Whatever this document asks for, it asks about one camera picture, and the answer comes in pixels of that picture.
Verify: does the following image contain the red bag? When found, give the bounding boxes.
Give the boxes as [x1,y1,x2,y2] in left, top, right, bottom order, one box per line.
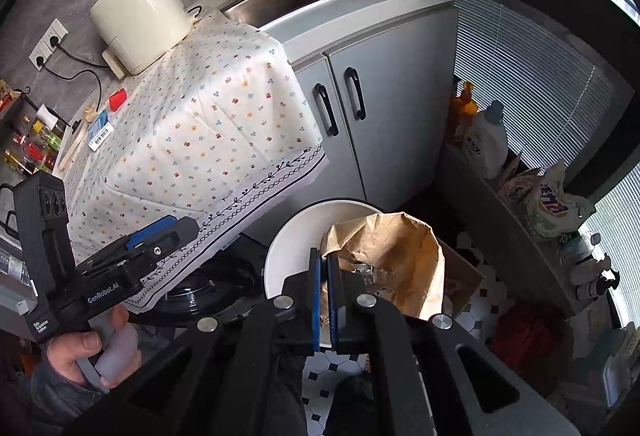
[492,301,558,369]

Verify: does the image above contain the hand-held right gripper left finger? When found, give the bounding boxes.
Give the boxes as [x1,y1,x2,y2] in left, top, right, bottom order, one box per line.
[65,246,323,436]

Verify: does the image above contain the grey cabinet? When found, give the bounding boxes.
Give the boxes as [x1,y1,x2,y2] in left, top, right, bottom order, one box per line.
[250,0,461,217]

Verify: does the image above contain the grey ledge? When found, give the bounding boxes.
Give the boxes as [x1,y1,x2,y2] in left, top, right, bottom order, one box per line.
[440,141,596,317]

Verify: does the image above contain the brown paper bag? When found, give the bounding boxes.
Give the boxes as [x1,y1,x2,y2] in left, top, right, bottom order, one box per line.
[320,212,446,322]

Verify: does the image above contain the cream air fryer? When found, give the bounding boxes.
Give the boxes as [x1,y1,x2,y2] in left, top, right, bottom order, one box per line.
[90,0,198,79]

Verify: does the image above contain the person's dark shoe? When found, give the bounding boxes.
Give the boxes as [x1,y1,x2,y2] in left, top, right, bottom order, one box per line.
[327,373,378,436]

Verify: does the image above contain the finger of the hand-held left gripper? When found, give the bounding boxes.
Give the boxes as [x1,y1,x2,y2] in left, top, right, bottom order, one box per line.
[77,216,201,279]

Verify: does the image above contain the orange bottle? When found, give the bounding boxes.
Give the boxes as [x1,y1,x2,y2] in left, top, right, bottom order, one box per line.
[445,81,478,144]

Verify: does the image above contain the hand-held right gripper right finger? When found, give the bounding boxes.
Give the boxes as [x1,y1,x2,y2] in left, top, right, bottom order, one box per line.
[326,255,581,436]

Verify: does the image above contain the group of small toiletry bottles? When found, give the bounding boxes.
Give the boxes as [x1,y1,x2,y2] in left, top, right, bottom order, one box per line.
[560,231,621,302]

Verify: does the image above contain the blue and white carton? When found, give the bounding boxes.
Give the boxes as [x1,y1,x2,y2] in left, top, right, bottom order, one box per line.
[87,110,115,152]

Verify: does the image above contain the white round bucket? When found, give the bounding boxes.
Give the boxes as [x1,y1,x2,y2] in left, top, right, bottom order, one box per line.
[263,200,381,352]

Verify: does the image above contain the black washing machine door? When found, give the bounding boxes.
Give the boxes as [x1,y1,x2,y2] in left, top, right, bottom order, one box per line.
[165,236,266,327]

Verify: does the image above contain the brown cardboard box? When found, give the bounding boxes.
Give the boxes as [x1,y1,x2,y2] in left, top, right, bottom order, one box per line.
[440,241,486,312]

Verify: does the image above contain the person's left forearm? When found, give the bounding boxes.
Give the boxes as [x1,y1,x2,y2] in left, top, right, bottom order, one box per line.
[30,356,111,432]

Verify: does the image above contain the black power cable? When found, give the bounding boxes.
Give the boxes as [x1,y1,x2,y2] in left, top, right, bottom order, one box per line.
[50,36,111,67]
[35,56,108,104]

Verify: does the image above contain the white wall socket strip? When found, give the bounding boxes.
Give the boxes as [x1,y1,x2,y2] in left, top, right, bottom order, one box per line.
[28,18,69,69]

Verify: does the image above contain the pale printed bag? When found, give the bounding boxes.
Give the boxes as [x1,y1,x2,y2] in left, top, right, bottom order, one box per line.
[497,156,543,212]

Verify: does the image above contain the person's left hand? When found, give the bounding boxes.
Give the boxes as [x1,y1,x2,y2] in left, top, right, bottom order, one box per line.
[46,331,111,389]

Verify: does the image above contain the white laundry detergent bottle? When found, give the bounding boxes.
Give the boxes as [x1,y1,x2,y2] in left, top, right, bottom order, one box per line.
[462,100,510,181]

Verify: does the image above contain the row of seasoning bottles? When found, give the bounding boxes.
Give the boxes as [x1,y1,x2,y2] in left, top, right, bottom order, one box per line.
[0,103,68,177]

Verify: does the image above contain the printed detergent refill bag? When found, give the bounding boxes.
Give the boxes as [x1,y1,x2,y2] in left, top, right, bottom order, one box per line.
[525,161,598,242]

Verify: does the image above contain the floral white tablecloth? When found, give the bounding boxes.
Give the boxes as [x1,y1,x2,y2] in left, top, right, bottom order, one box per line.
[65,8,328,309]

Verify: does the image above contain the small wooden board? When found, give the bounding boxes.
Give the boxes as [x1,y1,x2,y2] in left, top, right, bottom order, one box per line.
[59,118,93,169]

